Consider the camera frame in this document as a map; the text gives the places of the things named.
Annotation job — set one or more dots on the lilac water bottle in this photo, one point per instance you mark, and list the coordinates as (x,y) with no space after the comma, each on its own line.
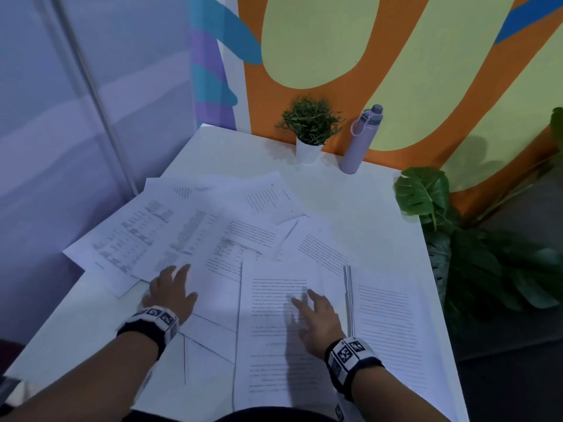
(358,149)

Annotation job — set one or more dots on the pile of printed papers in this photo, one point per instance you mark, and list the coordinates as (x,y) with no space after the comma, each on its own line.
(145,232)

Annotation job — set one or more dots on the person's left hand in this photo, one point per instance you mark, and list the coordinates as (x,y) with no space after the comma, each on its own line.
(169,294)

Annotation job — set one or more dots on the person's black shirt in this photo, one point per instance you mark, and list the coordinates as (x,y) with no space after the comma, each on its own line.
(272,415)

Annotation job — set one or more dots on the white table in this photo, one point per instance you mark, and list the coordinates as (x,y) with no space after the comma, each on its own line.
(360,202)

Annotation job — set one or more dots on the thick neat paper stack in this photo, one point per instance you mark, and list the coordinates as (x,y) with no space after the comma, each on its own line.
(391,325)

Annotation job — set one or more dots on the large green monstera plant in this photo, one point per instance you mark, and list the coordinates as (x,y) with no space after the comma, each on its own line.
(420,193)

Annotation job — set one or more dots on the grey metal frame pole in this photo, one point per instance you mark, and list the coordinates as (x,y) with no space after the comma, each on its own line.
(101,105)

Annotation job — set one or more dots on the person's right hand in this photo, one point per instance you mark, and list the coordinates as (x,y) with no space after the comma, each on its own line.
(323,329)

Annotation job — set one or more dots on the small green plant white pot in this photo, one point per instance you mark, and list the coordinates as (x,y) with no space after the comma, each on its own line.
(310,118)

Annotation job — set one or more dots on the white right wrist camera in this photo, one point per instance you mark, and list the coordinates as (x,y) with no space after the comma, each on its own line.
(339,413)

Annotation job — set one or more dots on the person's right forearm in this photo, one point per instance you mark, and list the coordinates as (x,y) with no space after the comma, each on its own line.
(396,399)

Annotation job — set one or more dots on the person's left forearm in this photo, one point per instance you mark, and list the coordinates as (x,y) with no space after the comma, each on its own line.
(88,386)

